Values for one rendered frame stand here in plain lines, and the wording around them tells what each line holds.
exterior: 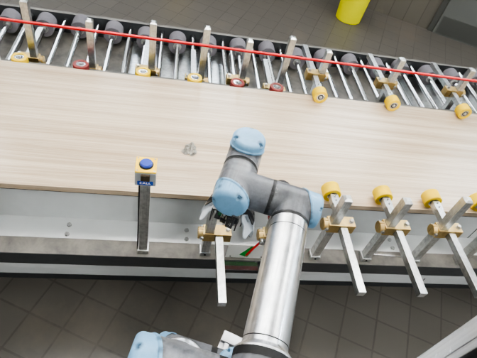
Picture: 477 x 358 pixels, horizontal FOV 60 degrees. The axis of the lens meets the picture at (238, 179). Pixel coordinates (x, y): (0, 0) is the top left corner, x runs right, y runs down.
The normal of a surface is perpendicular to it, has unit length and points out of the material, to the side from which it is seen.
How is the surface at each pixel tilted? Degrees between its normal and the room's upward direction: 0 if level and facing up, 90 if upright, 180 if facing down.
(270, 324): 7
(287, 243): 6
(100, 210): 90
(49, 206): 90
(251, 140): 0
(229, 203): 90
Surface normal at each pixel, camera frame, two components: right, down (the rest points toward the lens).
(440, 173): 0.18, -0.66
